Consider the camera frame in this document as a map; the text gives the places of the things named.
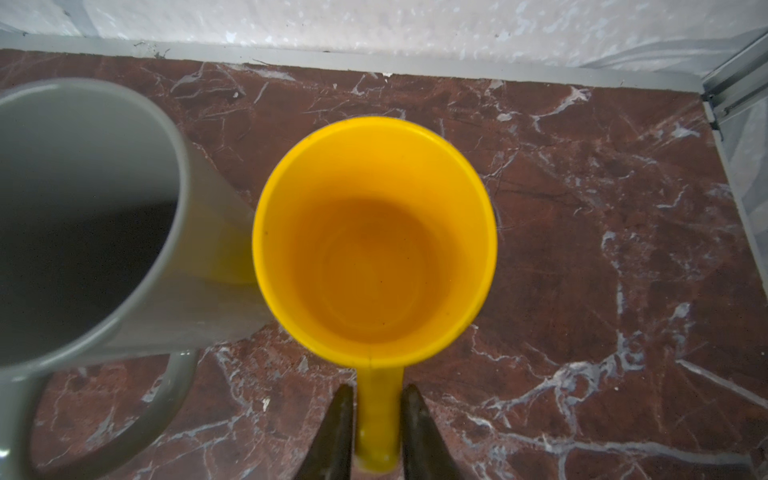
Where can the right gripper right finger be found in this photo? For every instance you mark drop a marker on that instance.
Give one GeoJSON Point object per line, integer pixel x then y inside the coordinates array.
{"type": "Point", "coordinates": [424, 452]}

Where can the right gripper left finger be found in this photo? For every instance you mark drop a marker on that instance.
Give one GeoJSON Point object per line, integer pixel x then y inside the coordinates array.
{"type": "Point", "coordinates": [330, 454]}

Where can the yellow mug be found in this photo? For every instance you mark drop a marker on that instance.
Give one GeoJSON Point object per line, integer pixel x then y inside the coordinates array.
{"type": "Point", "coordinates": [375, 246]}

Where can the grey mug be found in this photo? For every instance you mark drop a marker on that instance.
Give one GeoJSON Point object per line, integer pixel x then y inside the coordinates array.
{"type": "Point", "coordinates": [118, 240]}

